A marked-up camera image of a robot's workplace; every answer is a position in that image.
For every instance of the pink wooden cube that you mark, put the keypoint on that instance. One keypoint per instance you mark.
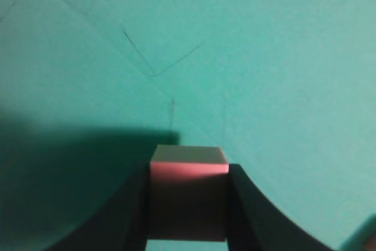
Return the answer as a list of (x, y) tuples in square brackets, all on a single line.
[(188, 193)]

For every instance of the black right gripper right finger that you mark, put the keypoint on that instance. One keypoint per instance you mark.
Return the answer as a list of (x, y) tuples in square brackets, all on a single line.
[(254, 223)]

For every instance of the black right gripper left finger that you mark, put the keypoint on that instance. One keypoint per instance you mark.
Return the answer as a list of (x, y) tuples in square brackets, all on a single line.
[(120, 224)]

